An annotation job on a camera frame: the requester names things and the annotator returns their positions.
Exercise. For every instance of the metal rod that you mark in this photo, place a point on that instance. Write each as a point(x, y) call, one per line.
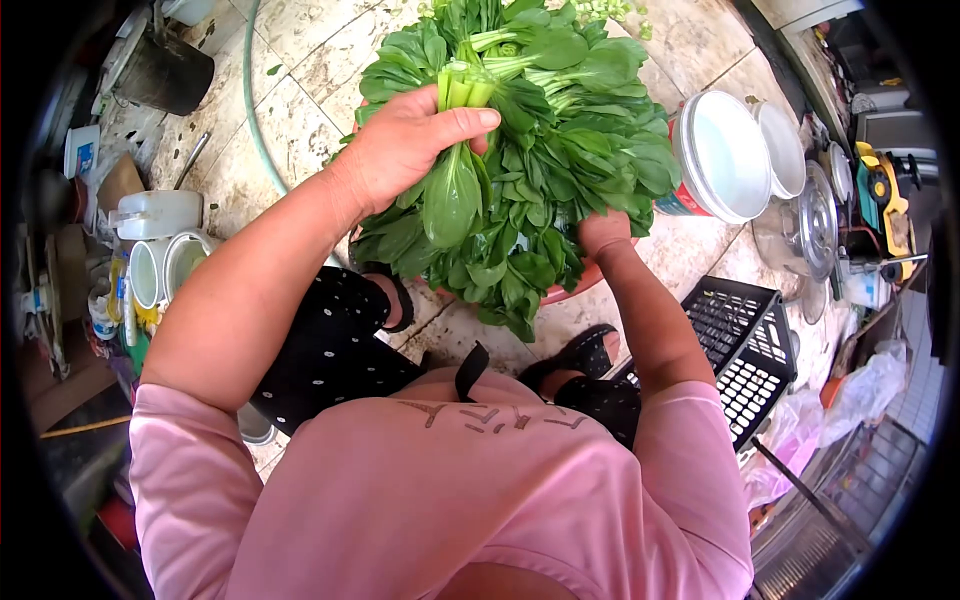
point(192, 160)

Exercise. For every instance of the brown cardboard piece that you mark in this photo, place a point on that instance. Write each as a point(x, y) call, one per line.
point(120, 184)

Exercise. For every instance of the person's legs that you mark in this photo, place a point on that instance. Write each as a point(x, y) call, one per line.
point(330, 352)

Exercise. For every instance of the steel pot with lid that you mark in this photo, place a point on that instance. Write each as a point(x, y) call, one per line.
point(810, 225)

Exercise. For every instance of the person's body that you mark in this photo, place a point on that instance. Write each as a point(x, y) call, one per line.
point(450, 495)

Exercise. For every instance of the red plastic basin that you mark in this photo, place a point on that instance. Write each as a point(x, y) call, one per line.
point(574, 285)

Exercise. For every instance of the bunch of pak choi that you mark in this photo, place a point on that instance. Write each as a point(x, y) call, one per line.
point(450, 195)

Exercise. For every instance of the black bucket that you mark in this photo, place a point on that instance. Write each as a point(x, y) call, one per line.
point(165, 75)

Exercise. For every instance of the clear plastic bag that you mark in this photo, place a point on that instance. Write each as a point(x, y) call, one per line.
point(866, 390)

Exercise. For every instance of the pink plastic bag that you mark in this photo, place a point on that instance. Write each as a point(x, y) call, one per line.
point(787, 450)

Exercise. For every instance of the white tub with blue label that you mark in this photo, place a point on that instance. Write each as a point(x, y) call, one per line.
point(81, 154)

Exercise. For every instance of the white plastic jerrycan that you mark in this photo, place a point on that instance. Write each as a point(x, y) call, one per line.
point(161, 214)

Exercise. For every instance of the white bucket with red label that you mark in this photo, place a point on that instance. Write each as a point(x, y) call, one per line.
point(720, 157)

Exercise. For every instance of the black plastic crate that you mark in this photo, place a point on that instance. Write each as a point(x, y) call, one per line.
point(750, 352)

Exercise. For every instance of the small white bucket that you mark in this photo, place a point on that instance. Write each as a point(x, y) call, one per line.
point(184, 259)
point(146, 274)

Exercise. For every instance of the green vegetable scraps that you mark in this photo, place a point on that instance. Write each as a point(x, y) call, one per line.
point(615, 11)

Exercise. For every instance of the pile of green leafy vegetables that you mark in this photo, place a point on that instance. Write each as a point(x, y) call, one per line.
point(570, 142)

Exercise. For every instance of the person's left hand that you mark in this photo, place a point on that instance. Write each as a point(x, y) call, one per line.
point(390, 150)

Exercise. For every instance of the person's right hand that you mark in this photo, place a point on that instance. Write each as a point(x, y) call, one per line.
point(604, 232)

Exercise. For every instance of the person's left thumb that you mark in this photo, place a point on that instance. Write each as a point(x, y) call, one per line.
point(469, 124)

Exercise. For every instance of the yellow and teal machine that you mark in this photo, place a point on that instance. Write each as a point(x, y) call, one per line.
point(885, 195)

